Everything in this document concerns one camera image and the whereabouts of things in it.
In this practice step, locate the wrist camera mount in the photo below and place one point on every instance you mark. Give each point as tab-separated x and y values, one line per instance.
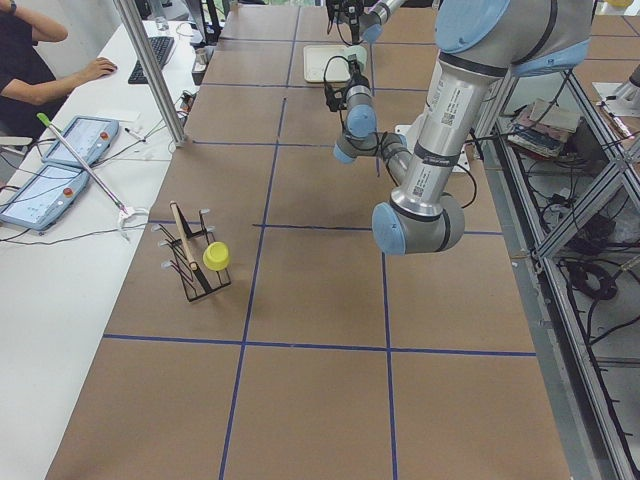
335	98

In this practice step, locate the lower teach pendant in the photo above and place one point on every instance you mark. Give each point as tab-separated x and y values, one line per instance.
45	197

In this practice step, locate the aluminium frame post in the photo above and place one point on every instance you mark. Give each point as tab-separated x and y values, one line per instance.
138	36

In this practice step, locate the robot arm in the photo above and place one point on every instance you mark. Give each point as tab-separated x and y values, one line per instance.
379	13
479	42

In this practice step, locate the teach pendant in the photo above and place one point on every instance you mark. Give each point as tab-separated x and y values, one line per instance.
89	136
45	197

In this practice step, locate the pale green cup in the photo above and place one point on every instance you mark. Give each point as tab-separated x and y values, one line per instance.
357	54

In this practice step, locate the upper teach pendant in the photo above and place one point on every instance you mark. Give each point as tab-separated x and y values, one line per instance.
89	136

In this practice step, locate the seated person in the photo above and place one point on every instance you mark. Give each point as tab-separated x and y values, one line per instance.
28	86

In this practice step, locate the magazine stack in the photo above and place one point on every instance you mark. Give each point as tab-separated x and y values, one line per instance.
542	128

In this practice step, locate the white bear tray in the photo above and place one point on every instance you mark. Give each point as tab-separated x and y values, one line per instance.
325	63

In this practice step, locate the steel cylinder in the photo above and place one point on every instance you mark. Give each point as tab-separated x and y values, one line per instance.
201	60

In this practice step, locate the black wire cup rack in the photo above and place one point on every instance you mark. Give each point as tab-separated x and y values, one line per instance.
187	244

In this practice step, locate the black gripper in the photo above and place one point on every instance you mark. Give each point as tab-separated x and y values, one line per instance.
355	78
354	17

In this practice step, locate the metal rod with green tip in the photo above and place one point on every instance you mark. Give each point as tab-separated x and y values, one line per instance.
125	212

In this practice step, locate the yellow cup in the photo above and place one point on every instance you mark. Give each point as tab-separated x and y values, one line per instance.
216	256

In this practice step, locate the black marker pen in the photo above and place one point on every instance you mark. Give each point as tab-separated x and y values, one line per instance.
139	138

